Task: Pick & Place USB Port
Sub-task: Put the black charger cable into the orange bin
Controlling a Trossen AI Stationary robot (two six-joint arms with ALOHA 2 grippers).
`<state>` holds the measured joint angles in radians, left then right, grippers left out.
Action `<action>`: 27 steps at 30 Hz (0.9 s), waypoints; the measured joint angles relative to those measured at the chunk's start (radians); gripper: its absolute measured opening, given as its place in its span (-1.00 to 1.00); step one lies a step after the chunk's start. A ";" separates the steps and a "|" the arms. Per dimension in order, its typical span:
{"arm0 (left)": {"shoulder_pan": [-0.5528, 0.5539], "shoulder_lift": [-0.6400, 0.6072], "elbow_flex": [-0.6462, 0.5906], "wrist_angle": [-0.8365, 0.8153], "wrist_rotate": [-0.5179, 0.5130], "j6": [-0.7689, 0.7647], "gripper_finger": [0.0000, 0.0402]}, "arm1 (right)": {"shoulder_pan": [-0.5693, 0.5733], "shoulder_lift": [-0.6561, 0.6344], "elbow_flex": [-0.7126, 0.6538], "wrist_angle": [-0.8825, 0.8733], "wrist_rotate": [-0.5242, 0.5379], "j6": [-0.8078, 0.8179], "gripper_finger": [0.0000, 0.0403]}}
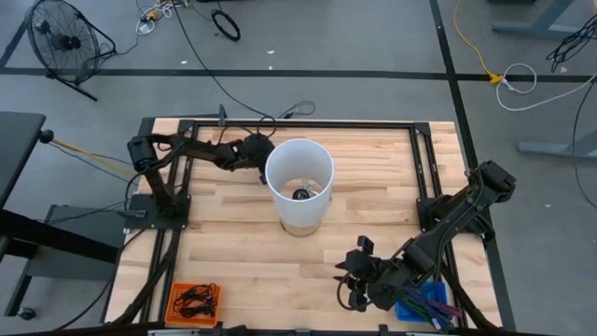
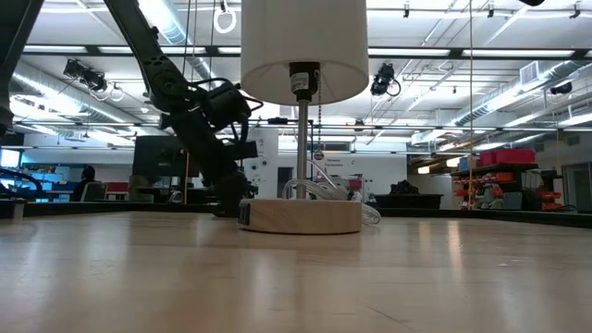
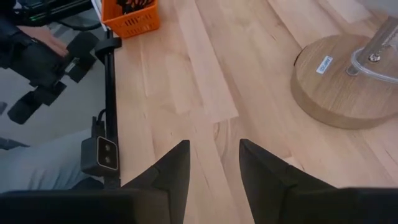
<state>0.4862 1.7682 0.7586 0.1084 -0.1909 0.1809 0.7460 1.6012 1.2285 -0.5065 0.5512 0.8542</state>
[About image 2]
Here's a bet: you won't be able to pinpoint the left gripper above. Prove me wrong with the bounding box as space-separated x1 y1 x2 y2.
159 108 260 218

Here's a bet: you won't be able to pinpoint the white pillar with signs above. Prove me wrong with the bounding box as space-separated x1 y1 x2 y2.
252 127 280 200

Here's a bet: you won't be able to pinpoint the black monitor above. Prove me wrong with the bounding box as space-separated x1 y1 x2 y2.
132 135 198 178

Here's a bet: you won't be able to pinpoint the person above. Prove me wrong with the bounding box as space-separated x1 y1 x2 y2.
72 165 106 203

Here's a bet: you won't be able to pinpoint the white shade wooden base lamp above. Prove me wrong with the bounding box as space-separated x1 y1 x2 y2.
238 0 370 235

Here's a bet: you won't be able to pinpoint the black bag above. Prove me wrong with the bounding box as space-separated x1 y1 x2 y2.
389 179 420 195

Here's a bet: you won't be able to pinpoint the black storage tub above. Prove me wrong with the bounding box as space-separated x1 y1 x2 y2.
374 192 444 210

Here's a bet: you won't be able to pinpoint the shelf rack with red bins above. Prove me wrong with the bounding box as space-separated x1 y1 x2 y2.
450 147 540 212

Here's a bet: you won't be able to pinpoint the rack with orange bins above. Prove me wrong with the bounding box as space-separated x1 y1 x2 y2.
522 169 564 212

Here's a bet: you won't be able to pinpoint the yellow hanging cord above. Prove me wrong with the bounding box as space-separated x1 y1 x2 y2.
183 0 199 205

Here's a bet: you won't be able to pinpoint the clear lamp power cord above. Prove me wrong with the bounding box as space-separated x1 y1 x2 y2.
280 159 383 227

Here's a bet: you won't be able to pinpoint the black hanging cable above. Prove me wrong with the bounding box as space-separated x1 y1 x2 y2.
182 0 192 80
208 0 216 82

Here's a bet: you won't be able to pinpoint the white hanging cable loop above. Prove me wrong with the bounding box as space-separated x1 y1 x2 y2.
213 7 238 35

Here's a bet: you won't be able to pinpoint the silver ventilation duct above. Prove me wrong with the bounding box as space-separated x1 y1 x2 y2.
0 55 129 125
455 59 592 129
138 0 230 93

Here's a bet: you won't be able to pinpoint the black hanging camera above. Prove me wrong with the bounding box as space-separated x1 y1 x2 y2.
63 58 108 93
369 63 401 97

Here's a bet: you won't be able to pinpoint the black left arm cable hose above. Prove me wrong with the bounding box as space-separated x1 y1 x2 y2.
0 166 45 199

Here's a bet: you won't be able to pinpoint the black table frame rails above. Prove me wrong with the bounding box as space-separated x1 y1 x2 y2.
0 199 592 228

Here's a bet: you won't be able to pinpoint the black overhead frame crossbar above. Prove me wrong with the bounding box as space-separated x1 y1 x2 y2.
0 43 592 60

